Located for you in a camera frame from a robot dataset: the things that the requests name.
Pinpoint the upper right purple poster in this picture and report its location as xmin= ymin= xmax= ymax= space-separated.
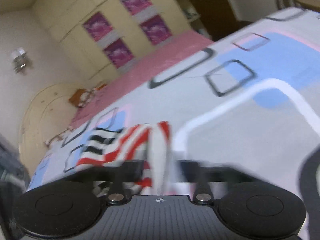
xmin=120 ymin=0 xmax=152 ymax=16

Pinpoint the upper left purple poster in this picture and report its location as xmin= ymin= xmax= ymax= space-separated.
xmin=82 ymin=12 xmax=113 ymax=42

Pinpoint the purple poster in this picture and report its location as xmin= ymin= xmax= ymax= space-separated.
xmin=103 ymin=38 xmax=134 ymax=69
xmin=120 ymin=0 xmax=152 ymax=16
xmin=140 ymin=15 xmax=172 ymax=46
xmin=82 ymin=12 xmax=113 ymax=42

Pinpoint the cream yellow wardrobe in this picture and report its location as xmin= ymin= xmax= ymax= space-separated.
xmin=33 ymin=0 xmax=190 ymax=81

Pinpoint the cream curved headboard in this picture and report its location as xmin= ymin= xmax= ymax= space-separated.
xmin=18 ymin=83 xmax=82 ymax=175

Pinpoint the orange white pillow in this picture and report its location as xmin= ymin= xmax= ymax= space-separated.
xmin=68 ymin=89 xmax=96 ymax=108

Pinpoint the wall lamp fixture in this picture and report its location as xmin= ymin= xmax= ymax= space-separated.
xmin=11 ymin=47 xmax=33 ymax=75

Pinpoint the patterned grey pink blue bedspread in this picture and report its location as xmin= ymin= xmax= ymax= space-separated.
xmin=26 ymin=6 xmax=320 ymax=240

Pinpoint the dark brown wooden door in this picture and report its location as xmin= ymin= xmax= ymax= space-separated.
xmin=189 ymin=0 xmax=250 ymax=41

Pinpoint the pink bed sheet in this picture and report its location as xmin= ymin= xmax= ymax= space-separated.
xmin=69 ymin=30 xmax=214 ymax=129

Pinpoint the floral pillow at bed edge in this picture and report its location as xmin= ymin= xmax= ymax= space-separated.
xmin=44 ymin=127 xmax=73 ymax=148

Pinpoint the cream open shelf unit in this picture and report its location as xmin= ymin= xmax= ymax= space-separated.
xmin=175 ymin=0 xmax=212 ymax=40

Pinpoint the striped red black white sweater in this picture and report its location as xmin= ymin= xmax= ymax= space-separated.
xmin=76 ymin=121 xmax=171 ymax=195

